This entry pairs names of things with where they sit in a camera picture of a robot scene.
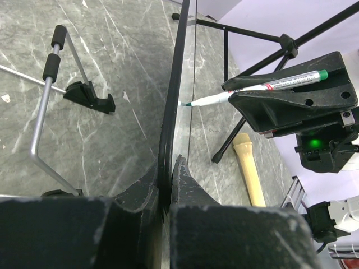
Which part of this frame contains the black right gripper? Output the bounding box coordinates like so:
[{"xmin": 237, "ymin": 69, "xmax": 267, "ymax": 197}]
[{"xmin": 221, "ymin": 52, "xmax": 358, "ymax": 173}]

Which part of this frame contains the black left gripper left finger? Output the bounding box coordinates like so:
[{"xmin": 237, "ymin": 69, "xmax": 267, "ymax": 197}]
[{"xmin": 1, "ymin": 166, "xmax": 162, "ymax": 268}]

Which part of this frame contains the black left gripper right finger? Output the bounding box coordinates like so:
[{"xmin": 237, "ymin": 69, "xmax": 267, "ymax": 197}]
[{"xmin": 170, "ymin": 156, "xmax": 321, "ymax": 268}]

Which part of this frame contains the white marker pen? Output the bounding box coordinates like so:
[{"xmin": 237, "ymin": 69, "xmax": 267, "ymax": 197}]
[{"xmin": 179, "ymin": 70, "xmax": 328, "ymax": 107}]

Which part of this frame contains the white whiteboard with black frame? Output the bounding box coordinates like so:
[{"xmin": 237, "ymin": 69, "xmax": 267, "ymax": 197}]
[{"xmin": 157, "ymin": 1, "xmax": 197, "ymax": 216}]

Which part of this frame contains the black perforated music stand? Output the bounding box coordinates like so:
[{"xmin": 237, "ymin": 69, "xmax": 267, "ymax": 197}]
[{"xmin": 171, "ymin": 0, "xmax": 359, "ymax": 164}]

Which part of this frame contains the beige microphone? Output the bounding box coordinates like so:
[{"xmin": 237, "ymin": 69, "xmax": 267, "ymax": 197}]
[{"xmin": 233, "ymin": 133, "xmax": 266, "ymax": 207}]

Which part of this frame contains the silver wire whiteboard easel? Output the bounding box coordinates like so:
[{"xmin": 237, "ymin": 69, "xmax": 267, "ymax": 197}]
[{"xmin": 0, "ymin": 25, "xmax": 116, "ymax": 198}]

